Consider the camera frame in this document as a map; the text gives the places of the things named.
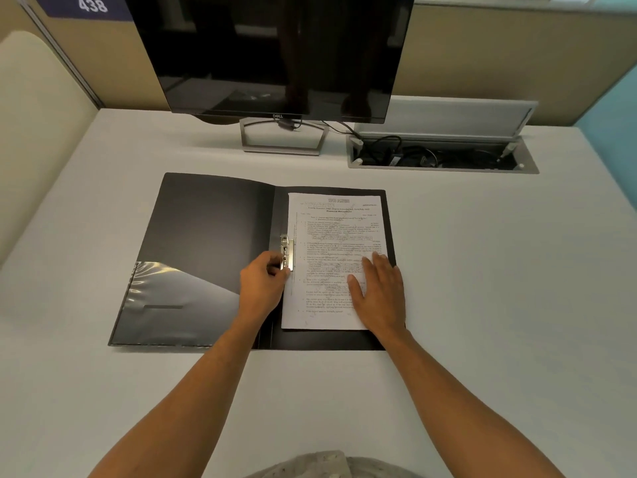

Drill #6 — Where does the person's right hand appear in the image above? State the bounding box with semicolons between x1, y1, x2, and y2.
346;252;409;344

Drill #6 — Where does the person's right forearm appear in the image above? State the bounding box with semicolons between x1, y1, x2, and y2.
386;331;566;478

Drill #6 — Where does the bundle of black cables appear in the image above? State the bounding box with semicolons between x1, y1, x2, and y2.
356;136;518;170

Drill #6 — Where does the person's left hand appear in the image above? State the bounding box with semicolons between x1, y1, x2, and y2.
238;250;291;327

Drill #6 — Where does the black folder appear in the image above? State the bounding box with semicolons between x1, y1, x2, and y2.
107;172;397;352

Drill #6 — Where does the beige fabric partition panel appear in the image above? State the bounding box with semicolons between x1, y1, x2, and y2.
29;0;637;127
0;0;38;40

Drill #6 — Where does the blue number sign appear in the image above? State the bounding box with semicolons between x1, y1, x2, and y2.
31;0;135;21

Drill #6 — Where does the person's grey shirt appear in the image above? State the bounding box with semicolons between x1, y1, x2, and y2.
244;450;424;478

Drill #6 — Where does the silver monitor stand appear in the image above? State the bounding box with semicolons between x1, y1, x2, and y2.
239;116;330;157

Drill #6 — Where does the black monitor cable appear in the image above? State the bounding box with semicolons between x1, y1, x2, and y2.
278;118;359;137

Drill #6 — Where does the stack of printed papers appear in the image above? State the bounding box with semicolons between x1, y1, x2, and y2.
281;192;390;332

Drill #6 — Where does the black computer monitor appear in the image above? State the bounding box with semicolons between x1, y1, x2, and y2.
121;0;417;125

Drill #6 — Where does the person's left forearm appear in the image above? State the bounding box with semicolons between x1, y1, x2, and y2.
89;313;275;478

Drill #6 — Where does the cream curved desk divider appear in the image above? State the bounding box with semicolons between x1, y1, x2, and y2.
0;30;100;267

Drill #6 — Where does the grey cable box lid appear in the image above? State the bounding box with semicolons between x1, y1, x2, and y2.
354;96;540;140

